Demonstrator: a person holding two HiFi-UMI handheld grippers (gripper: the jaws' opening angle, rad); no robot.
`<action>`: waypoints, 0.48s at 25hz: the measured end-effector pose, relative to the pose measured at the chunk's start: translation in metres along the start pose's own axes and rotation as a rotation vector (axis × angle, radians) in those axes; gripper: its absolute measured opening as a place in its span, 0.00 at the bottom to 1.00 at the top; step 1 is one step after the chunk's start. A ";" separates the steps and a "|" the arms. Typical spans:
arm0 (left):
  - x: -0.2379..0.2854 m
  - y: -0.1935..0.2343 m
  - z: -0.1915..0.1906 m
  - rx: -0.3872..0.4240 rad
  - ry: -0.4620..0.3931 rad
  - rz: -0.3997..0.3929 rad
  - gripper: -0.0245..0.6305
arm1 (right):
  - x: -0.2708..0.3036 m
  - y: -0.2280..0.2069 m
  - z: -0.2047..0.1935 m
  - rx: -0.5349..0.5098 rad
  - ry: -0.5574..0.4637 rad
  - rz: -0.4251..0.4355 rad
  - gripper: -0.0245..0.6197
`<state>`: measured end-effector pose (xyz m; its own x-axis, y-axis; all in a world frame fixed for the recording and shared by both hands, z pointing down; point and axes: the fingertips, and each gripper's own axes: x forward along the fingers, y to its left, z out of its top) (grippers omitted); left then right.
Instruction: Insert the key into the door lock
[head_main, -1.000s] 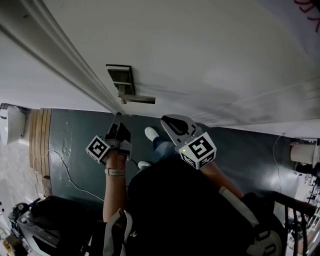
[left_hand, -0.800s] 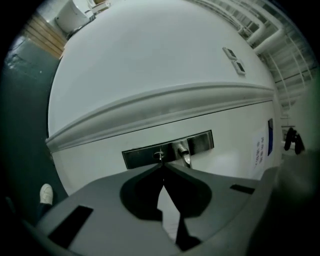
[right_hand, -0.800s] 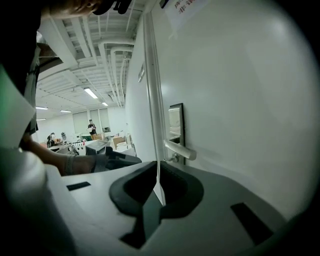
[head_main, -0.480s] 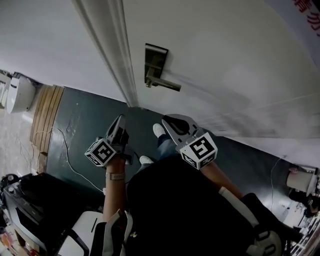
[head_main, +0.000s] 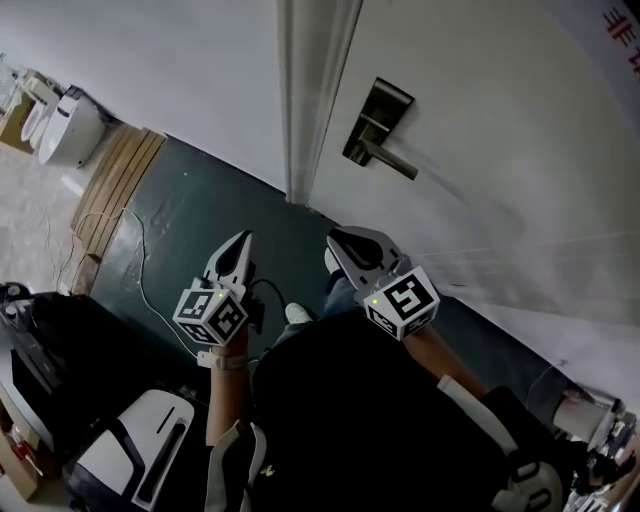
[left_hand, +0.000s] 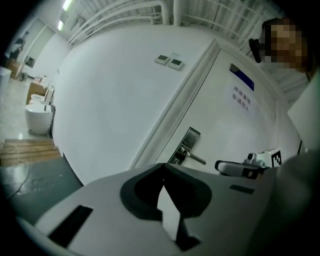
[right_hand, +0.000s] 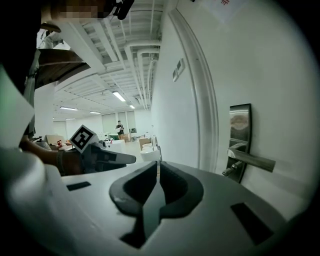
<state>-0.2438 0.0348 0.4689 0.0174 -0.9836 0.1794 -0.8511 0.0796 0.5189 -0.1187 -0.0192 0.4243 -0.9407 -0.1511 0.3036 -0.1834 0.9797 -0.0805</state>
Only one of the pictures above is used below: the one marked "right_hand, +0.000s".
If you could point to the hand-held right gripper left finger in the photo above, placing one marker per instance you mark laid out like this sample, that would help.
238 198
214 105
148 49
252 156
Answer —
117 197

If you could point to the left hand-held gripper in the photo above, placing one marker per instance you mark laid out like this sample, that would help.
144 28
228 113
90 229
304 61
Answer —
83 138

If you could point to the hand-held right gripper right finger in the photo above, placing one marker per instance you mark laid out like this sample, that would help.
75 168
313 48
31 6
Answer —
195 192

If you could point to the white door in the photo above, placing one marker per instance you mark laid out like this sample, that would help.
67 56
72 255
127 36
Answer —
250 62

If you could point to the person's left forearm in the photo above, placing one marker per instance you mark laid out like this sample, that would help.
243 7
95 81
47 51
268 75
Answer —
45 157

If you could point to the white rectangular tub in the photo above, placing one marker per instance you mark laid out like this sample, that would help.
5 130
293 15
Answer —
117 145

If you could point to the brown cardboard box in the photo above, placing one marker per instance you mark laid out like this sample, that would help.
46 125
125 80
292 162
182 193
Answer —
145 143

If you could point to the white round bin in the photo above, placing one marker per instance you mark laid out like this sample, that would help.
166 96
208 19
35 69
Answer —
150 155

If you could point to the long ceiling light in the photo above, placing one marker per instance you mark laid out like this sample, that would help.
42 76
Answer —
132 106
119 96
95 112
69 108

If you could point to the dark wristband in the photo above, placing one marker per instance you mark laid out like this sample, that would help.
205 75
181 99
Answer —
60 162

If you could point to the tan cardboard box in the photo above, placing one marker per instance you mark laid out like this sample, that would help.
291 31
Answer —
53 140

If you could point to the brown wooden shelf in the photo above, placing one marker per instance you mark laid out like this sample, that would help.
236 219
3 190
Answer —
60 65

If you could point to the person's head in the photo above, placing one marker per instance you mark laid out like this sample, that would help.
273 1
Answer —
75 8

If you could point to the person's black shirt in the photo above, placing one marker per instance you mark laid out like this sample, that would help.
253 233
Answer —
17 32

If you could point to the white paper notice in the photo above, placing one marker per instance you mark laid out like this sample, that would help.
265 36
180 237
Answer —
225 10

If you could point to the white wall switch panel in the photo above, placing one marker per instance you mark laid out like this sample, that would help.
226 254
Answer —
175 75
180 66

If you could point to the white shelf post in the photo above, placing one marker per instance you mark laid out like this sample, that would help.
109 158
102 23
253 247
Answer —
31 75

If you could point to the brown wooden rail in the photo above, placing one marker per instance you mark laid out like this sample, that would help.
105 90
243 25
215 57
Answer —
51 27

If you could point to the black head-worn camera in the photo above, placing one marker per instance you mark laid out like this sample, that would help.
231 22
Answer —
122 7

